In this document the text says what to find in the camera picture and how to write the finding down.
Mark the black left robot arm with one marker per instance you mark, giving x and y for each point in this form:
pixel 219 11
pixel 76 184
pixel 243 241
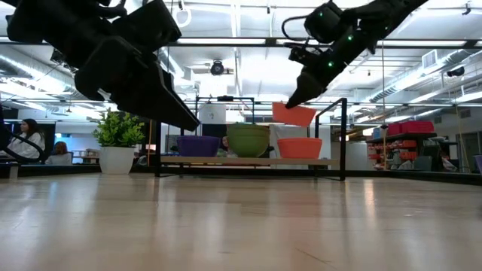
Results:
pixel 37 22

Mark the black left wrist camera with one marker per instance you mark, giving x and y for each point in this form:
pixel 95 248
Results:
pixel 150 26

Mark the black ceiling-mounted device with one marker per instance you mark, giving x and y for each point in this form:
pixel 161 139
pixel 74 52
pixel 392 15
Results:
pixel 455 71

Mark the floral green mini bowl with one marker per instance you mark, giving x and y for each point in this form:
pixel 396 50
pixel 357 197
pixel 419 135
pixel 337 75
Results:
pixel 248 126
pixel 248 147
pixel 248 131

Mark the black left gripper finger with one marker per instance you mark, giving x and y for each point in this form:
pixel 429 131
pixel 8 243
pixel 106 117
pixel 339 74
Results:
pixel 177 113

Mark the black overhead camera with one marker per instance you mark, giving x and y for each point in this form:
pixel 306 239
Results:
pixel 217 68

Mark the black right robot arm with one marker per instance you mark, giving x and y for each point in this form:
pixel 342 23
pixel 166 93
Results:
pixel 376 22

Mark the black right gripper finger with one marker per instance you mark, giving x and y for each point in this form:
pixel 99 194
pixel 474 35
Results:
pixel 307 88

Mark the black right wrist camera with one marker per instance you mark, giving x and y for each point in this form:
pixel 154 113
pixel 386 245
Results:
pixel 303 54

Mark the black metal rack frame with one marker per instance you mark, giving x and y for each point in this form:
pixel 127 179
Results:
pixel 244 161

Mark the storage rack with red bins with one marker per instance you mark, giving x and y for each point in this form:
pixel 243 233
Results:
pixel 410 128

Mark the green plant in white pot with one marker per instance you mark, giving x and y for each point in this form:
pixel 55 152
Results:
pixel 116 160

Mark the person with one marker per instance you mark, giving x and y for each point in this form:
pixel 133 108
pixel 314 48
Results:
pixel 28 145
pixel 60 156

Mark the black metal rig frame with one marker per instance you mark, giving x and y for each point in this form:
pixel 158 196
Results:
pixel 75 170

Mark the blue plastic mini bowl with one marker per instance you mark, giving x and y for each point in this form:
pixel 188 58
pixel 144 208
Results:
pixel 197 147

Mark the orange plastic mini bowl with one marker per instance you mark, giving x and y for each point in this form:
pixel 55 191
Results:
pixel 297 116
pixel 299 148

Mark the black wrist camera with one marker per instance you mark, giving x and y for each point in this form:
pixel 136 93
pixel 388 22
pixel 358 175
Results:
pixel 150 26
pixel 303 54

